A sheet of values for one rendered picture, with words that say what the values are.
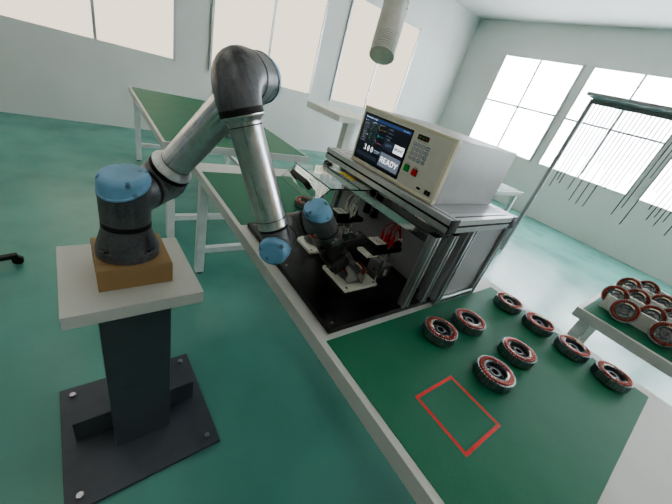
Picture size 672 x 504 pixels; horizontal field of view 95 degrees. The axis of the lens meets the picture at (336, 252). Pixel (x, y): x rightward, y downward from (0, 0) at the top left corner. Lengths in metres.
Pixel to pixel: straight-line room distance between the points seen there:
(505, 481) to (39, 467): 1.44
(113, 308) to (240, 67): 0.64
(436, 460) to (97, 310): 0.85
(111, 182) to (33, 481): 1.07
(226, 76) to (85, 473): 1.35
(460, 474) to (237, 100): 0.89
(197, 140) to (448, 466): 0.96
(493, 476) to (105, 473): 1.24
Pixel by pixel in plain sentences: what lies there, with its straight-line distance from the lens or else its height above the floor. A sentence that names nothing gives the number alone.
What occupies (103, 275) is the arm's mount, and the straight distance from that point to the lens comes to 0.98.
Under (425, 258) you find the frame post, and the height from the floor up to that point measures 0.97.
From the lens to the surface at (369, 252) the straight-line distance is 1.11.
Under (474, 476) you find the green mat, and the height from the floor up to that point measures 0.75.
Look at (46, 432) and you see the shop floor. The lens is 1.69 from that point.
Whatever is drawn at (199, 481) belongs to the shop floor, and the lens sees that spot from 1.50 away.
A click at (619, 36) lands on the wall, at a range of 7.79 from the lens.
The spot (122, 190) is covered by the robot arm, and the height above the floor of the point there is 1.02.
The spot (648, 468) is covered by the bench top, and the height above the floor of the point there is 0.75.
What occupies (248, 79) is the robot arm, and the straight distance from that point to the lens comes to 0.73.
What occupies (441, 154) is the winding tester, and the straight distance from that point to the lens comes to 1.03.
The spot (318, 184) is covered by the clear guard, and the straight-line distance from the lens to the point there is 1.07.
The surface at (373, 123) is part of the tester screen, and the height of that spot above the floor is 1.27.
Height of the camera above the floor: 1.38
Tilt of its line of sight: 28 degrees down
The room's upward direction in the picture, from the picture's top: 17 degrees clockwise
